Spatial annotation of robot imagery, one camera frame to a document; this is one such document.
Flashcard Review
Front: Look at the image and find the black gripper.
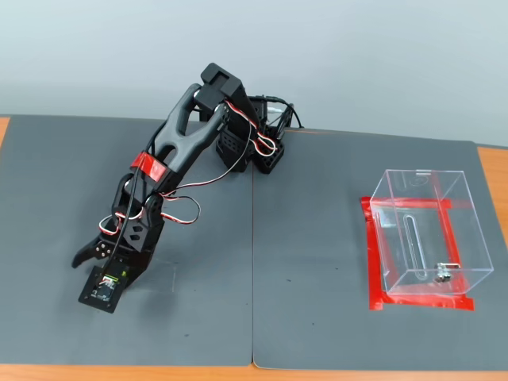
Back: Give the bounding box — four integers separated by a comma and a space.
71, 216, 166, 293

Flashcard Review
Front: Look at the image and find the red tape band on arm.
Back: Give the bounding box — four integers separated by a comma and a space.
130, 150, 167, 182

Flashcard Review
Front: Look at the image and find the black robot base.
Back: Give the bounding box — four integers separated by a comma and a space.
215, 94, 294, 175

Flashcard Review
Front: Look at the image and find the transparent acrylic box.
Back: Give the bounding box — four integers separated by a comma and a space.
369, 169, 495, 297

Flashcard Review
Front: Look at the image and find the silver metal box latch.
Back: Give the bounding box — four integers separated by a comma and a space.
434, 262, 461, 283

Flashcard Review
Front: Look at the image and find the grey table mat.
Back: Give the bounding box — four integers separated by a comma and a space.
0, 114, 255, 367
252, 129, 508, 371

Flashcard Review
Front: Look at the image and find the red tape strip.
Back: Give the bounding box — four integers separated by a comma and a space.
368, 293, 476, 313
360, 196, 475, 214
434, 200, 471, 297
363, 206, 392, 313

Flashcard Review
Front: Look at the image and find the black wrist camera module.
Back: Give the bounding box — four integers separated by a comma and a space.
78, 264, 130, 314

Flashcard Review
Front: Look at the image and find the black camera cable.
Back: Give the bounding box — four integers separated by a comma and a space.
101, 126, 160, 281

